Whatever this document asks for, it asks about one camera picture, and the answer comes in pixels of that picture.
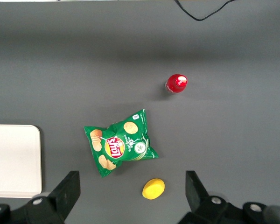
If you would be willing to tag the pale pink plastic tray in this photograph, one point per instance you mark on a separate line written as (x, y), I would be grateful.
(14, 161)

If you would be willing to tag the green Lay's chips bag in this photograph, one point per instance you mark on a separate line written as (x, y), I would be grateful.
(121, 144)

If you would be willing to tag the red cola bottle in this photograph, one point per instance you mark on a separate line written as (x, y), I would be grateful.
(175, 85)

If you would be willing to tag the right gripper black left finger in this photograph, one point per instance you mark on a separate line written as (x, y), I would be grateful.
(60, 200)

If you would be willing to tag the yellow toy lemon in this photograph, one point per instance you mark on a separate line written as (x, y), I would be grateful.
(153, 189)

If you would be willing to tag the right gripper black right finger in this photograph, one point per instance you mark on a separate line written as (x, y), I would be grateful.
(200, 205)

